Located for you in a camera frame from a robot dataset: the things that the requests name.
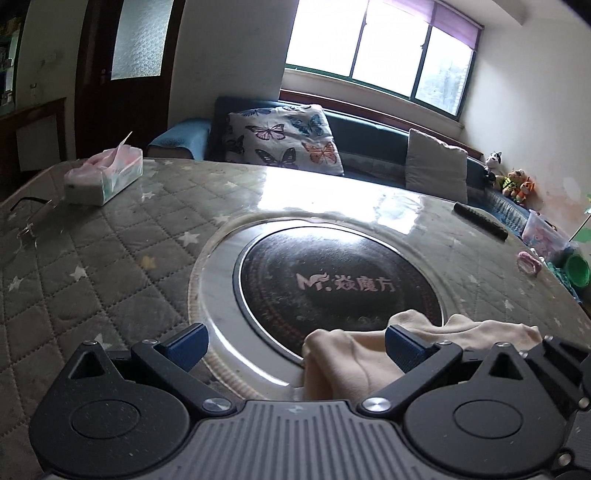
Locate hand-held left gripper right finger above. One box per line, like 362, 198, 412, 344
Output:
362, 324, 532, 414

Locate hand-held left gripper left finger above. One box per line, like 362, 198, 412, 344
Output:
65, 323, 234, 415

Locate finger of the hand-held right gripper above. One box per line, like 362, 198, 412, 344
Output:
519, 336, 591, 414
551, 411, 591, 480

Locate beige garment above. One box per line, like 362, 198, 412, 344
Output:
301, 310, 543, 402

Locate green plastic bowl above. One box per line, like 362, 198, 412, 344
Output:
564, 254, 591, 287

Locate pink tape roll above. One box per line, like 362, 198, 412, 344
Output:
517, 250, 542, 276

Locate round black built-in cooker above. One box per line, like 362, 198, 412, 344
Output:
187, 220, 467, 388

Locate clear plastic storage box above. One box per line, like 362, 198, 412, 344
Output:
522, 210, 573, 264

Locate black remote control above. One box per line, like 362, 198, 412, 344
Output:
453, 201, 509, 240

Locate plain grey pillow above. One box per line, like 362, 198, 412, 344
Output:
405, 128, 469, 204

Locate pink tissue pack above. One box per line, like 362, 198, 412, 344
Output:
63, 131, 144, 206

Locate green-clothed plush toy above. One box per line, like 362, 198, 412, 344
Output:
501, 168, 525, 197

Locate light blue armrest cloth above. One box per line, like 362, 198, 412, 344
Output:
147, 119, 211, 160

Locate teal sofa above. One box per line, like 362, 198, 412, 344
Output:
147, 95, 532, 241

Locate rimless eyeglasses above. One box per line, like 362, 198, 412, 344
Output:
9, 196, 61, 241

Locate butterfly print pillow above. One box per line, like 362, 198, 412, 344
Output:
222, 104, 345, 177

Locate dark wooden glass-panel door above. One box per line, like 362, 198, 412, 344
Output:
74, 0, 185, 160

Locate dark wooden side table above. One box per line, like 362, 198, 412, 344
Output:
0, 97, 68, 185

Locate green-framed window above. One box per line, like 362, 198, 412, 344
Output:
283, 0, 483, 123

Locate purple roller blind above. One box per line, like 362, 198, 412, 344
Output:
392, 0, 483, 49

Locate dark wooden shelf cabinet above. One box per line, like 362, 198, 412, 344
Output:
0, 0, 26, 112

